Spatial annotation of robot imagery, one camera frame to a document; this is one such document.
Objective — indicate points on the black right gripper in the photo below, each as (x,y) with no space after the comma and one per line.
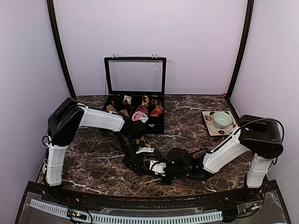
(167,182)

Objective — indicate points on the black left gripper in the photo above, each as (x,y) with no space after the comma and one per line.
(136,159)

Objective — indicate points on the brown argyle sock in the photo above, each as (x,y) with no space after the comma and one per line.
(142,142)

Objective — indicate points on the maroon purple orange striped sock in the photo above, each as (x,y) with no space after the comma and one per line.
(158,111)

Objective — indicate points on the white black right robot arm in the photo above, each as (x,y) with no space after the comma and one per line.
(262,136)

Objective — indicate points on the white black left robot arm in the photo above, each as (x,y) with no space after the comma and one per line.
(63,124)

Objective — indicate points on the pink white rolled sock right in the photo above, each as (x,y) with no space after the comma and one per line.
(140,116)

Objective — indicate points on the brown tan rolled sock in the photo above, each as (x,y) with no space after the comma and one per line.
(124,112)

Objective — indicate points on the maroon teal rolled sock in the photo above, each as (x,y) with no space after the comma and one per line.
(142,109)

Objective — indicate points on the square floral ceramic plate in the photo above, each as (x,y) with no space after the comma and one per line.
(212,129)

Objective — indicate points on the cream brown rolled sock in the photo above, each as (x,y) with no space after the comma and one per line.
(127,100)

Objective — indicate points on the leopard pattern rolled sock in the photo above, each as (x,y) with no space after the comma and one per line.
(155,102)

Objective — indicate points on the pale green ceramic bowl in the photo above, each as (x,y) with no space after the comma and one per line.
(222,120)

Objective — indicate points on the black sock organizer box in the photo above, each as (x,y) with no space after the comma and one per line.
(141,77)

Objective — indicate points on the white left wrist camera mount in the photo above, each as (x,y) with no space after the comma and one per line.
(145,150)

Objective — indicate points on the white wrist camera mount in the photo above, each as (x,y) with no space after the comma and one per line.
(157,167)
(145,150)

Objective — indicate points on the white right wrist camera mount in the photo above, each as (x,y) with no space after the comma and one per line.
(157,167)

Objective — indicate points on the black front table rail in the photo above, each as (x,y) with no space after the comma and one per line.
(80,196)

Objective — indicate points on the white slotted cable duct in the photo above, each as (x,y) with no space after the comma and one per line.
(125,216)

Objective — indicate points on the black left frame post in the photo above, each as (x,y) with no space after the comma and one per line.
(59,47)

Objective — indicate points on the black frame post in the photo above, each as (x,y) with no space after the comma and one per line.
(59,47)
(242,47)

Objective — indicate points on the black right frame post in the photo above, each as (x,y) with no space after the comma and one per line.
(242,47)

